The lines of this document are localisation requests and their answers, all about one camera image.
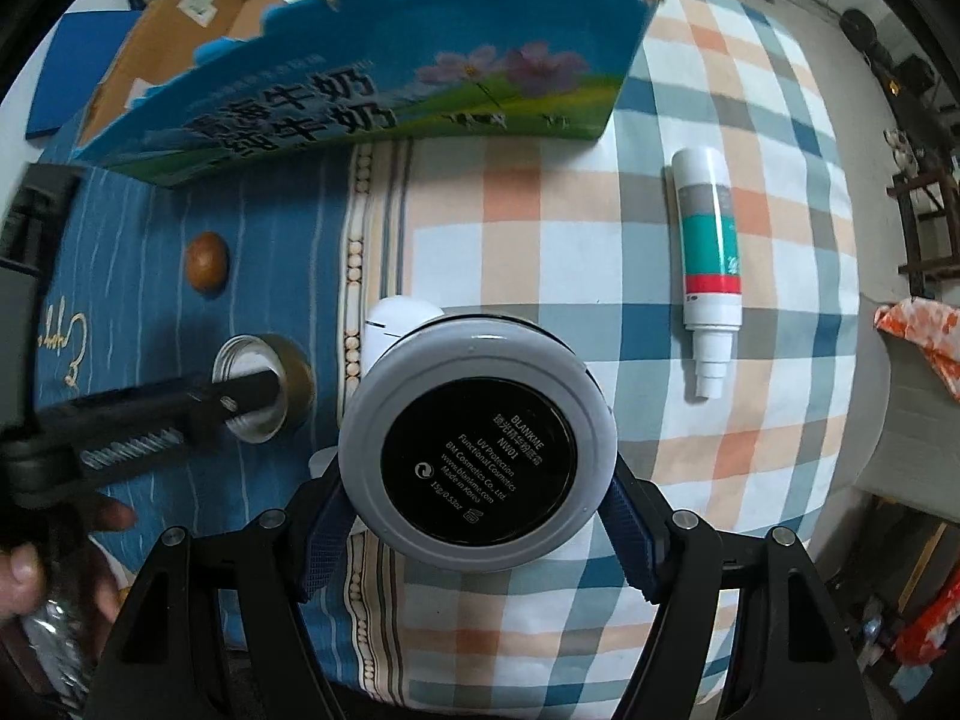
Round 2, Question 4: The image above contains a brown oval nut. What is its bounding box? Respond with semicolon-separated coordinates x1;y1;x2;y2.
185;232;228;296

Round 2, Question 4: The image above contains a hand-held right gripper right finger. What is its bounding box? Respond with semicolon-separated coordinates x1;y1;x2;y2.
600;456;877;720

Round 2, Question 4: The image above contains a gold metal jar lid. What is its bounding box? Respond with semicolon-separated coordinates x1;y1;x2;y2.
211;334;317;442

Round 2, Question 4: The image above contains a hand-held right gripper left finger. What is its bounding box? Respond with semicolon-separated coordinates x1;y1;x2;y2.
82;474;362;720

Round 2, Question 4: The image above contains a plaid blanket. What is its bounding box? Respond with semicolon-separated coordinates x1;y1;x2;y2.
307;0;863;691

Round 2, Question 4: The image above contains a black weight plate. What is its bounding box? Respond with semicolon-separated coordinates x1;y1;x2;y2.
838;7;880;52

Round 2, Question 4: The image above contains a person's left hand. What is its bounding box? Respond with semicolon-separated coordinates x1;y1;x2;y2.
0;496;137;625

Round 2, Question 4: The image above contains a round white compact black label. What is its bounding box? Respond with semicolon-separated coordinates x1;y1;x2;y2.
337;313;619;560

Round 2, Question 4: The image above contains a dark wooden rack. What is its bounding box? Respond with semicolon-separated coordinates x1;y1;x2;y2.
887;165;960;297

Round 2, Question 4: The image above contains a blue printed cardboard box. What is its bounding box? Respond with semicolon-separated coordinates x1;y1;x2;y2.
73;0;668;188

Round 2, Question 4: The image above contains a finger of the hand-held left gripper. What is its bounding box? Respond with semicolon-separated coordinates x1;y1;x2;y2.
41;367;290;492

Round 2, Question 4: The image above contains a silver foil bag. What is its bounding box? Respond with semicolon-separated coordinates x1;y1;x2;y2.
19;596;95;702

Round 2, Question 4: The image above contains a blue striped cloth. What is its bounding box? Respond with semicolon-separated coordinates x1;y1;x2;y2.
22;139;376;601

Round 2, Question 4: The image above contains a red plastic packet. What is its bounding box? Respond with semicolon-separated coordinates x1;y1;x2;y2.
892;585;960;667

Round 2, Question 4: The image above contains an orange patterned cloth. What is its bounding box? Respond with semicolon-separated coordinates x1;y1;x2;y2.
874;297;960;400

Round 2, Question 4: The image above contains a blue flat mat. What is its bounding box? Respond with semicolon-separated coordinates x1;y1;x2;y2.
25;13;123;140

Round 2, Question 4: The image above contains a white earbud case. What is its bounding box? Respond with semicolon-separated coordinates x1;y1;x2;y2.
363;297;445;380

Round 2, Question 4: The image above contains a white tube with teal band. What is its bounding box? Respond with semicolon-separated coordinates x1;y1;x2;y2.
667;148;745;401

